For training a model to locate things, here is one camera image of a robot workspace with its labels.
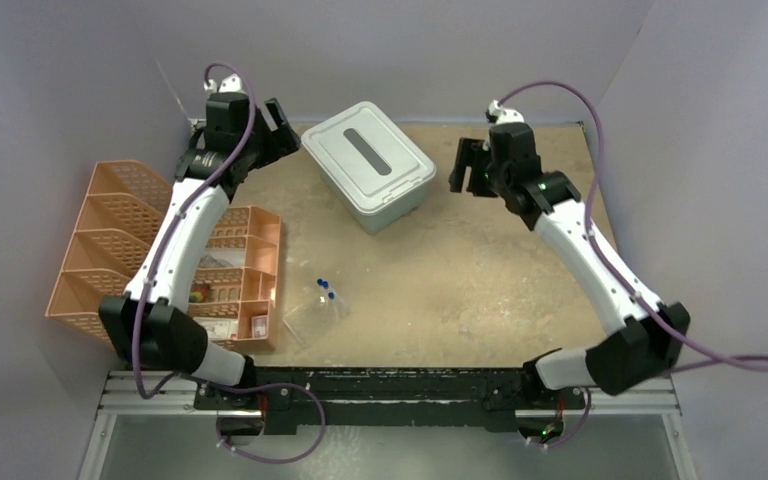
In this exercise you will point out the orange file organizer rack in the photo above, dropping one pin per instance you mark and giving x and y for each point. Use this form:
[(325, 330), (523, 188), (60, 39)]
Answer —
[(121, 212)]

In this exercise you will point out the orange compartment tray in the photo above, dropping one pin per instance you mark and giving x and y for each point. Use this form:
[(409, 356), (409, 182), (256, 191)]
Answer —
[(235, 290)]

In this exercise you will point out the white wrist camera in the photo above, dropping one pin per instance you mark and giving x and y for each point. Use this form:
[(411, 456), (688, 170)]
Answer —
[(230, 84), (497, 114)]

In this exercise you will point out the white plastic bin lid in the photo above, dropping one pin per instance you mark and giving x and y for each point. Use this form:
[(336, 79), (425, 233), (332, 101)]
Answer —
[(368, 157)]

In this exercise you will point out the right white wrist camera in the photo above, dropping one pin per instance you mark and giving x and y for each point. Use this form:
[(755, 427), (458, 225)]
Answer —
[(497, 114)]

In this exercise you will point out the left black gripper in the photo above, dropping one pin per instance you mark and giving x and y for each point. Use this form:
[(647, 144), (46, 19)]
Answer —
[(280, 142)]

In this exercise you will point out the teal plastic bin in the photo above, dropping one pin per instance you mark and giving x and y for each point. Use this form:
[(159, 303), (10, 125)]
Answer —
[(390, 212)]

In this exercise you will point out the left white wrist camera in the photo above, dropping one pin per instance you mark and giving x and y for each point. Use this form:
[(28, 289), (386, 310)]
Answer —
[(230, 84)]

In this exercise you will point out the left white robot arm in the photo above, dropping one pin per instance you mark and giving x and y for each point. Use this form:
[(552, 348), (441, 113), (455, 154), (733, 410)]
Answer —
[(148, 323)]

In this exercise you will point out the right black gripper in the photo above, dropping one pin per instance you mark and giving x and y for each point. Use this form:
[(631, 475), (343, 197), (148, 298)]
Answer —
[(472, 153)]

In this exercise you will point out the clear plastic box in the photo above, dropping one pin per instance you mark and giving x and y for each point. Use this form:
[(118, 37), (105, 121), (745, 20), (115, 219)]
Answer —
[(316, 316)]

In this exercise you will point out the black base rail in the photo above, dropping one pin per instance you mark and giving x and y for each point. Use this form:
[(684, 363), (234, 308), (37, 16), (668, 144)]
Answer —
[(287, 398)]

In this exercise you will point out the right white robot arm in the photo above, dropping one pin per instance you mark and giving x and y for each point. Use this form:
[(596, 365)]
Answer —
[(637, 346)]

